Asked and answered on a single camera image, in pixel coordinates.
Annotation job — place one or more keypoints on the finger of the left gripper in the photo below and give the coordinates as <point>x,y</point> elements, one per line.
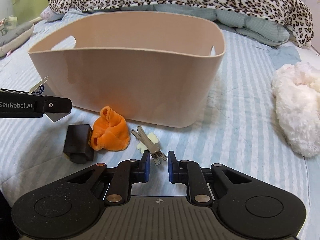
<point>18,104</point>

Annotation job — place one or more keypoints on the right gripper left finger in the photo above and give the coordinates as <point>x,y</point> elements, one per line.
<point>69,206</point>

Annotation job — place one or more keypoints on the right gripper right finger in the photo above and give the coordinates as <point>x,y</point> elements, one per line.
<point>244,205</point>

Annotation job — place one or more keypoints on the black small box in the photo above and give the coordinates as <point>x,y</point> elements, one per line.
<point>77,145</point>

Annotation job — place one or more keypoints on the grey white plush cushion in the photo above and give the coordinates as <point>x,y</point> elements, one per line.
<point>16,37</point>

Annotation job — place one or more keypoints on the green white folded cloth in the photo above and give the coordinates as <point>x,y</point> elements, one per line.
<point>7,24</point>

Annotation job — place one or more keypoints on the blue striped bed sheet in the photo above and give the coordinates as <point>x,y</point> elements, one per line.
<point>238,128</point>

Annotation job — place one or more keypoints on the orange fabric pouch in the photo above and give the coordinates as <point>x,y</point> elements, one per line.
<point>110,131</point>

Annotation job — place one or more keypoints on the pink pillow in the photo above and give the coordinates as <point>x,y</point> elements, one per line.
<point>50,16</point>

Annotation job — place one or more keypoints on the metal hair clip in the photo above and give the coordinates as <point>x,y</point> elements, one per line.
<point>157,157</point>

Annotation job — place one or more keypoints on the white flower hair clip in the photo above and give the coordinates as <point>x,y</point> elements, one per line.
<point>148,142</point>

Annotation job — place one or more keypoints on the white fluffy plush toy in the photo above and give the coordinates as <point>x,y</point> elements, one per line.
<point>296,92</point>

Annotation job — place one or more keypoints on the beige plastic storage basket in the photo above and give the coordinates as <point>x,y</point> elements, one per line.
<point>148,66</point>

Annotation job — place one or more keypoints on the light green quilt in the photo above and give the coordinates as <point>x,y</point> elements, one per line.
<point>264,31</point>

